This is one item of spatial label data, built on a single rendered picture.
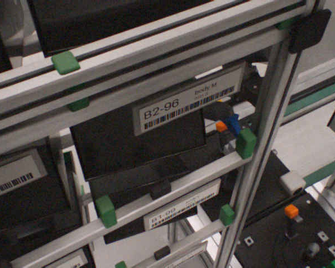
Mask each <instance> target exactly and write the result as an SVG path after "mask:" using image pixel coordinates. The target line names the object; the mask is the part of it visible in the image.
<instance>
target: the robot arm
mask: <svg viewBox="0 0 335 268"><path fill-rule="evenodd" d="M271 49H272V45H270V46H268V47H265V48H263V49H261V50H258V51H256V52H255V53H252V54H249V55H247V56H244V57H242V58H240V59H237V60H235V61H232V62H230V63H228V64H225V65H222V68H225V67H228V66H230V65H232V64H235V63H237V62H240V61H242V60H244V61H245V62H246V64H245V69H244V73H243V78H242V83H241V87H240V91H239V92H236V93H234V94H231V95H229V96H228V97H231V98H230V99H228V100H226V101H224V102H221V101H216V102H213V103H211V104H209V105H207V106H204V107H203V111H204V118H205V119H209V120H211V121H215V122H216V121H219V120H221V121H222V122H223V123H224V124H225V125H226V126H227V127H228V129H229V130H230V131H231V132H232V133H233V135H234V136H235V137H236V139H238V134H239V132H240V131H241V128H240V125H239V122H238V118H239V114H236V113H235V112H234V109H233V108H234V107H236V106H239V105H240V104H243V103H245V102H250V103H251V104H252V105H253V106H254V107H256V105H257V101H258V98H259V94H260V90H261V86H262V82H263V79H264V76H260V74H259V70H258V69H257V66H256V65H252V64H254V63H260V62H268V61H269V57H270V53H271Z"/></svg>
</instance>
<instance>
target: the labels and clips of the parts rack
mask: <svg viewBox="0 0 335 268"><path fill-rule="evenodd" d="M330 16H331V11H330V10H329V9H327V8H325V9H323V10H320V11H318V12H315V13H312V14H311V15H309V16H306V17H304V18H301V19H300V20H299V21H298V22H297V23H296V25H295V29H294V32H293V34H292V37H291V40H290V44H289V47H288V52H289V53H291V54H295V53H298V52H300V51H302V50H305V49H308V48H310V47H312V46H315V45H317V44H318V43H320V41H321V39H322V37H323V35H324V32H325V30H326V27H327V24H328V21H329V18H330ZM293 20H294V17H292V18H289V19H287V20H284V21H281V22H278V23H276V24H273V25H274V26H275V27H276V28H277V30H279V31H281V30H283V29H285V28H289V27H291V26H292V24H293ZM51 61H52V63H53V66H54V70H57V72H58V73H59V74H60V75H65V74H68V73H71V72H74V71H76V70H79V69H80V65H79V63H78V61H77V60H76V58H75V56H74V55H73V53H72V52H71V51H65V52H62V53H60V54H57V55H54V56H52V57H51ZM245 64H246V62H245V61H244V60H242V61H240V62H237V63H235V64H232V65H230V66H228V67H225V68H223V69H220V70H217V71H215V72H213V73H210V74H208V75H205V76H203V77H201V78H198V79H196V80H193V81H191V82H188V83H186V84H183V85H181V86H179V87H177V88H174V89H172V90H169V91H167V92H165V93H162V94H159V95H157V96H155V97H151V98H148V99H145V100H143V101H141V102H138V103H136V104H133V105H132V106H131V111H132V121H133V131H134V135H135V136H138V135H140V134H143V133H145V132H147V131H149V130H152V129H154V128H156V127H159V126H161V125H164V124H166V123H168V122H170V121H173V120H175V119H177V118H179V117H181V116H183V115H186V114H188V113H190V112H192V111H195V110H197V109H199V108H202V107H204V106H207V105H209V104H211V103H213V102H216V101H218V100H220V99H222V98H225V97H227V96H229V95H231V94H234V93H236V92H239V91H240V87H241V83H242V78H243V73H244V69H245ZM67 105H68V107H69V109H70V111H72V112H76V111H79V110H81V109H84V108H87V107H89V105H90V102H89V97H85V98H82V99H80V100H77V101H75V102H72V103H69V104H67ZM256 141H257V137H256V136H255V135H254V134H253V132H252V131H251V130H250V129H249V128H246V129H244V130H242V131H240V132H239V134H238V139H237V143H236V148H235V151H236V152H237V153H238V154H239V155H240V157H242V159H243V160H244V159H246V158H248V157H251V156H252V154H253V151H254V148H255V144H256ZM46 175H47V172H46V170H45V167H44V165H43V163H42V161H41V159H40V156H39V154H38V152H37V150H36V147H35V146H34V145H33V146H30V147H28V148H26V149H23V150H21V151H18V152H15V153H14V154H11V155H8V156H6V157H3V158H1V159H0V195H2V194H4V193H7V192H10V191H12V190H14V189H17V188H19V187H21V186H23V185H26V184H28V183H30V182H32V181H35V180H37V179H39V178H42V177H44V176H46ZM220 183H221V179H220V178H218V179H216V180H214V181H212V182H210V183H208V184H206V185H204V186H202V187H201V188H199V189H197V190H195V191H193V192H191V193H189V194H187V195H185V196H183V197H181V198H179V199H177V200H175V201H173V202H171V203H170V204H168V205H166V206H164V207H162V208H160V209H158V210H156V211H154V212H152V213H150V214H148V215H146V216H144V217H143V221H144V226H145V231H146V232H147V231H149V230H151V229H153V228H154V227H156V226H158V225H160V224H162V223H164V222H166V221H168V220H170V219H172V218H174V217H176V216H177V215H179V214H181V213H182V212H185V211H186V210H188V209H190V208H192V207H194V206H196V205H198V204H200V203H201V202H203V201H205V200H207V199H209V198H211V197H213V196H215V195H217V194H218V191H219V186H220ZM169 193H171V184H170V182H169V181H168V180H165V181H163V182H162V183H159V184H157V185H155V186H153V187H151V188H150V197H151V198H152V200H157V199H159V198H161V197H163V196H165V195H167V194H169ZM95 204H96V206H97V210H98V213H99V216H100V218H101V220H102V223H103V225H104V227H105V228H106V229H108V228H110V227H112V226H114V225H116V224H117V218H116V214H115V210H114V206H113V204H112V202H111V201H110V199H109V197H108V195H104V196H102V197H100V198H98V199H96V200H95ZM234 214H235V213H234V211H233V209H232V208H231V207H230V206H229V204H226V205H224V206H222V207H221V211H220V214H219V219H220V220H221V222H222V223H223V225H224V226H227V225H229V224H231V223H232V220H233V216H234ZM207 244H208V240H206V241H204V242H202V243H200V244H198V245H196V246H195V247H193V248H191V249H189V250H188V251H187V252H185V253H183V254H181V255H179V256H178V257H176V258H174V259H172V260H170V261H169V262H167V263H165V264H163V265H161V266H160V267H158V268H176V267H178V266H179V265H181V264H183V263H185V262H187V261H188V260H190V259H191V258H193V257H194V256H196V255H198V254H200V253H202V252H203V251H205V250H206V249H207ZM170 252H171V250H170V248H169V246H165V247H163V248H162V249H160V250H158V251H156V252H154V256H155V259H156V260H157V261H158V260H161V259H162V258H164V257H166V256H167V255H169V254H170ZM87 262H88V260H87V258H86V256H85V254H84V252H83V250H82V248H81V249H79V250H77V251H75V252H73V253H71V254H69V255H67V257H65V258H63V259H61V260H59V261H57V262H55V263H53V264H50V265H48V266H46V267H44V268H79V267H80V266H81V265H84V264H86V263H87ZM0 268H13V267H12V264H11V263H10V262H9V261H8V260H7V259H4V260H2V261H0Z"/></svg>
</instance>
